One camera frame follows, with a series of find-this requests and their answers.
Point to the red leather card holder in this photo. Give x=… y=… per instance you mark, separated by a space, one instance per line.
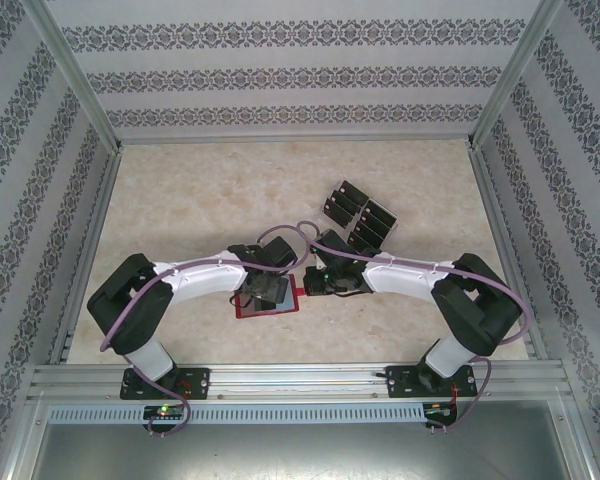
x=290 y=306

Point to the clear acrylic card stand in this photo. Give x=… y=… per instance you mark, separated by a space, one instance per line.
x=389 y=212

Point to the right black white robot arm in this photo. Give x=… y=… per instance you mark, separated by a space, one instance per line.
x=405 y=277

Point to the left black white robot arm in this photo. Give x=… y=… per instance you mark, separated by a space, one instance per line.
x=200 y=277

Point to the grey sheet metal tray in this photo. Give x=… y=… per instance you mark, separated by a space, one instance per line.
x=300 y=450

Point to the aluminium table edge bar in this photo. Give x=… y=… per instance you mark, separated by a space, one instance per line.
x=95 y=225
x=490 y=200

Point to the aluminium mounting rail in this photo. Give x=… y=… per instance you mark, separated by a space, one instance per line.
x=300 y=380

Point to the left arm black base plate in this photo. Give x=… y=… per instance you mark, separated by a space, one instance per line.
x=200 y=382

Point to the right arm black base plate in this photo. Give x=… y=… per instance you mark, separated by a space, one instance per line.
x=400 y=382

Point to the aluminium frame post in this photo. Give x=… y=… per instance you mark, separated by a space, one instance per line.
x=75 y=75
x=517 y=75

